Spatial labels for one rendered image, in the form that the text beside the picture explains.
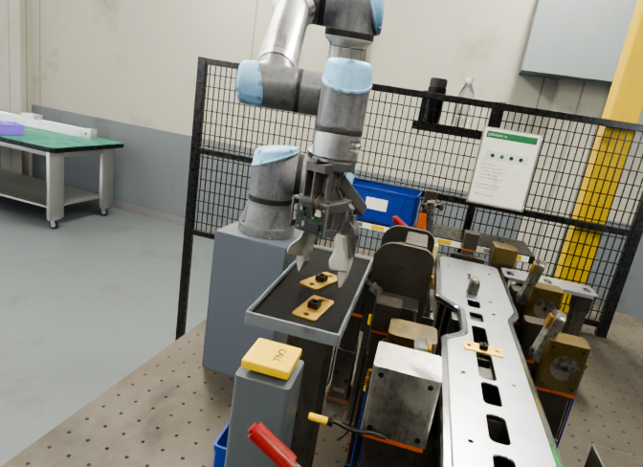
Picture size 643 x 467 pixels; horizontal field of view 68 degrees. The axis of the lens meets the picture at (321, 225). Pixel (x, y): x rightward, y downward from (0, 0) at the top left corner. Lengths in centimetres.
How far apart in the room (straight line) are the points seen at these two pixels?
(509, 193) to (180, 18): 363
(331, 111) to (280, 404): 42
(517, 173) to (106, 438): 165
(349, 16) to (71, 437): 109
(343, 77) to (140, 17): 450
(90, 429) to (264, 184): 68
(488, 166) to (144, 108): 376
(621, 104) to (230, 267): 157
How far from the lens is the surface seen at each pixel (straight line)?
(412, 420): 77
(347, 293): 82
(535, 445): 89
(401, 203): 185
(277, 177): 120
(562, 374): 121
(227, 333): 134
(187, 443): 119
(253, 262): 122
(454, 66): 404
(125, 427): 123
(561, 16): 376
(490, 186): 204
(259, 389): 60
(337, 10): 116
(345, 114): 73
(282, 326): 68
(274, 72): 84
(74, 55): 566
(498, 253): 178
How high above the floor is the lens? 148
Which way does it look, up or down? 15 degrees down
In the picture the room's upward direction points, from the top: 9 degrees clockwise
